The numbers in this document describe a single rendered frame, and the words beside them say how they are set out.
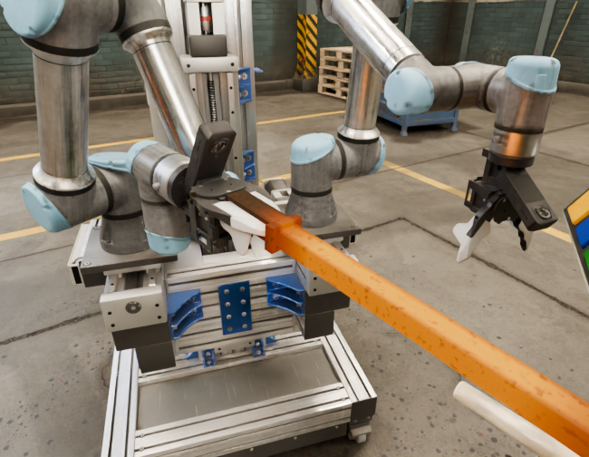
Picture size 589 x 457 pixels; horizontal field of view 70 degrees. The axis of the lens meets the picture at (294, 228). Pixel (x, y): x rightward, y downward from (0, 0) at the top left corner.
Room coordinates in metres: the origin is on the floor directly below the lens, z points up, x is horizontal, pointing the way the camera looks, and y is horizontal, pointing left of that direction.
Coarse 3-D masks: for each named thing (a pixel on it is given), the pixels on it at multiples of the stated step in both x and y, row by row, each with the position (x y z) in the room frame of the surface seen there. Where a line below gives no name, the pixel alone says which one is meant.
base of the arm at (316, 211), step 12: (300, 192) 1.05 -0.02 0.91; (324, 192) 1.05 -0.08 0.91; (288, 204) 1.08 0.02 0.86; (300, 204) 1.05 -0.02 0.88; (312, 204) 1.04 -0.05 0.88; (324, 204) 1.05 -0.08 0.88; (300, 216) 1.05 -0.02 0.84; (312, 216) 1.03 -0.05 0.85; (324, 216) 1.04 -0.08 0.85; (336, 216) 1.08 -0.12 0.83
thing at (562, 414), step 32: (288, 224) 0.43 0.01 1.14; (320, 256) 0.37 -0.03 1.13; (352, 288) 0.33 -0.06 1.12; (384, 288) 0.32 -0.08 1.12; (384, 320) 0.30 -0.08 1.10; (416, 320) 0.28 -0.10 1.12; (448, 320) 0.28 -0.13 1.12; (448, 352) 0.26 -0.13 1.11; (480, 352) 0.25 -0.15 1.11; (480, 384) 0.23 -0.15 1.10; (512, 384) 0.22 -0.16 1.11; (544, 384) 0.22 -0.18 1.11; (544, 416) 0.20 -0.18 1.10; (576, 416) 0.19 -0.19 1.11; (576, 448) 0.18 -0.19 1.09
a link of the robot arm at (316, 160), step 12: (300, 144) 1.07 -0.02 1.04; (312, 144) 1.06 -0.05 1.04; (324, 144) 1.06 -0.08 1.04; (336, 144) 1.10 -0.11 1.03; (300, 156) 1.05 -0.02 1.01; (312, 156) 1.04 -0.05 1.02; (324, 156) 1.05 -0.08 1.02; (336, 156) 1.07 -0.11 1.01; (300, 168) 1.05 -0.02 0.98; (312, 168) 1.04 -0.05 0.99; (324, 168) 1.05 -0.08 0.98; (336, 168) 1.06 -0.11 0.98; (300, 180) 1.05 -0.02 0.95; (312, 180) 1.04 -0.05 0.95; (324, 180) 1.05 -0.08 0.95; (312, 192) 1.04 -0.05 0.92
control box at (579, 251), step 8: (584, 192) 0.82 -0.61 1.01; (568, 216) 0.79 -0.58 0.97; (568, 224) 0.76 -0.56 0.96; (576, 224) 0.74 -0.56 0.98; (576, 240) 0.69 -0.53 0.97; (576, 248) 0.66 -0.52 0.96; (584, 248) 0.64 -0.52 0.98; (576, 256) 0.65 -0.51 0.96; (584, 264) 0.60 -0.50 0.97; (584, 272) 0.59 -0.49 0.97; (584, 280) 0.57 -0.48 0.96
